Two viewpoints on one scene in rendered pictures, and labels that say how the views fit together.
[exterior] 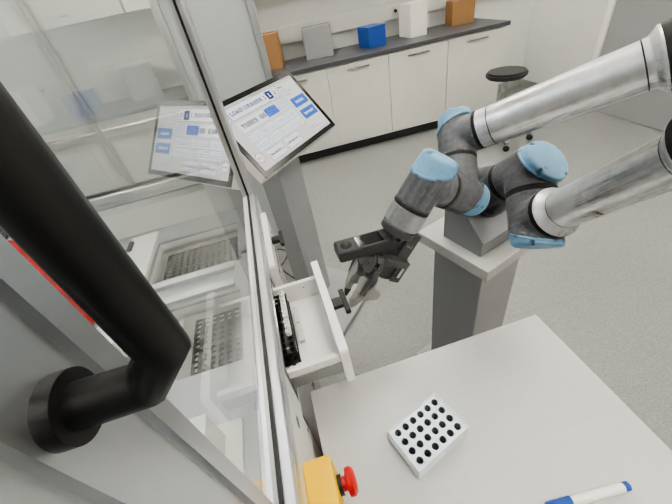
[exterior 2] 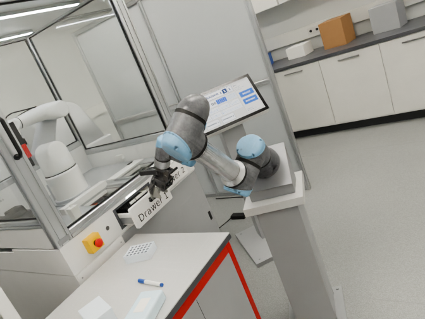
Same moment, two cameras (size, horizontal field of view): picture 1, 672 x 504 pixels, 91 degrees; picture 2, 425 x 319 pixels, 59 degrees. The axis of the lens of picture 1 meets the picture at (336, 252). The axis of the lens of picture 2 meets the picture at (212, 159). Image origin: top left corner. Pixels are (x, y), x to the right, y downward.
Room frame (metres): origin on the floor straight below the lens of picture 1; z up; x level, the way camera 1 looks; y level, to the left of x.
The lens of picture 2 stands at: (-0.50, -1.50, 1.53)
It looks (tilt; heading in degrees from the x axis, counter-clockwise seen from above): 17 degrees down; 45
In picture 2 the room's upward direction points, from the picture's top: 22 degrees counter-clockwise
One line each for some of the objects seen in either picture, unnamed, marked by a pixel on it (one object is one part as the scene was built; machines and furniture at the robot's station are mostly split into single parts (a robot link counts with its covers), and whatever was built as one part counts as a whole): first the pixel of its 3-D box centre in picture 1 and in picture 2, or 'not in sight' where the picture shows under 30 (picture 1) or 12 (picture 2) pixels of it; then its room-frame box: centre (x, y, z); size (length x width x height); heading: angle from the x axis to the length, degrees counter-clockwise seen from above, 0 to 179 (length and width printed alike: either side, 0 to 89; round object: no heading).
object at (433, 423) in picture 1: (427, 433); (140, 252); (0.25, -0.10, 0.78); 0.12 x 0.08 x 0.04; 116
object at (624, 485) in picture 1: (588, 496); (150, 282); (0.12, -0.31, 0.77); 0.14 x 0.02 x 0.02; 92
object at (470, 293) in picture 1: (468, 306); (296, 253); (0.82, -0.48, 0.38); 0.30 x 0.30 x 0.76; 26
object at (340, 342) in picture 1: (330, 314); (151, 203); (0.51, 0.04, 0.87); 0.29 x 0.02 x 0.11; 7
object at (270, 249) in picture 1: (271, 250); (171, 175); (0.81, 0.19, 0.87); 0.29 x 0.02 x 0.11; 7
